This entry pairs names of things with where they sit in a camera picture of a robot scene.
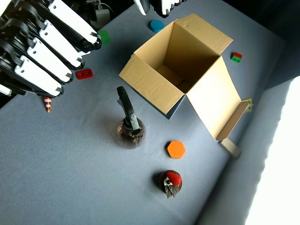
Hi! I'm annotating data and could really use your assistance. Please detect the brown spray bottle black nozzle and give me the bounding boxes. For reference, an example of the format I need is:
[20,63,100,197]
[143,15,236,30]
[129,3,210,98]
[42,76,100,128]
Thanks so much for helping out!
[115,86,146,150]

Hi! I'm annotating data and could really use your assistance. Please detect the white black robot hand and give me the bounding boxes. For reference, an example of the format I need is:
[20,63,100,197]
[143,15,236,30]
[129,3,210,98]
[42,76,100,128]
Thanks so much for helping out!
[133,0,188,18]
[0,0,103,98]

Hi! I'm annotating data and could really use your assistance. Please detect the orange hexagon block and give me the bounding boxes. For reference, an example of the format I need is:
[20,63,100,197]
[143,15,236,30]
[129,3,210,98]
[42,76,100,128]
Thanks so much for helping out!
[166,140,186,159]

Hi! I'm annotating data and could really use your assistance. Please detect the red white toy traffic cone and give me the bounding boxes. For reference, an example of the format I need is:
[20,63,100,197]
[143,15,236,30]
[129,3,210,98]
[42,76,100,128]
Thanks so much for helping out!
[43,97,53,113]

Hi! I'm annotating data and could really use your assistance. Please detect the white power adapter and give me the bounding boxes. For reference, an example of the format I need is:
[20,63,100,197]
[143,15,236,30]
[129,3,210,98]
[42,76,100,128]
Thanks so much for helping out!
[90,2,111,30]

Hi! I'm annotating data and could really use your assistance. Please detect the open cardboard box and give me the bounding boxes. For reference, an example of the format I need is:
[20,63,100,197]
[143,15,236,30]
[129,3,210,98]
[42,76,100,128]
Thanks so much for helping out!
[119,13,249,141]

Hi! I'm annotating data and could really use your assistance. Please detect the grey table cloth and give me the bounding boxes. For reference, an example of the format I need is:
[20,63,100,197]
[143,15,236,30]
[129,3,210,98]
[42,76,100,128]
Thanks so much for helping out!
[0,0,300,225]

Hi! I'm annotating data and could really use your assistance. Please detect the red and green block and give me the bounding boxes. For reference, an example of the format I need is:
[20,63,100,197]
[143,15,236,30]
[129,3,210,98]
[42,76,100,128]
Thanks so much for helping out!
[230,52,243,63]

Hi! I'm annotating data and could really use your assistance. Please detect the small yellow-green piece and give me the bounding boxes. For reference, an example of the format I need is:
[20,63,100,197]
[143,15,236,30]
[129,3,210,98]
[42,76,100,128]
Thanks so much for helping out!
[242,98,254,113]

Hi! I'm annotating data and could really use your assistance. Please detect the blue cylinder block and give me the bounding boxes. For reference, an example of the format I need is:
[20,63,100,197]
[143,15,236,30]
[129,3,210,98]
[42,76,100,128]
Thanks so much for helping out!
[150,19,165,33]

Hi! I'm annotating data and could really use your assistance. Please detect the beige wooden block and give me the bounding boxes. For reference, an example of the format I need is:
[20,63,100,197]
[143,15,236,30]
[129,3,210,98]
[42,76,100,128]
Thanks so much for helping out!
[220,138,241,158]

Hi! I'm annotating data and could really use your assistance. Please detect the red brick two holes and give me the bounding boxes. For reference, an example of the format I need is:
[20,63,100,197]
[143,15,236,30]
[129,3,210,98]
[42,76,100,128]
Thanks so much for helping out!
[75,69,94,80]

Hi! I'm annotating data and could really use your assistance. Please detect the toy cupcake with strawberry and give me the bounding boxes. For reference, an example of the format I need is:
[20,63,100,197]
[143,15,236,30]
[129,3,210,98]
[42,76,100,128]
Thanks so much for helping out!
[158,170,183,199]

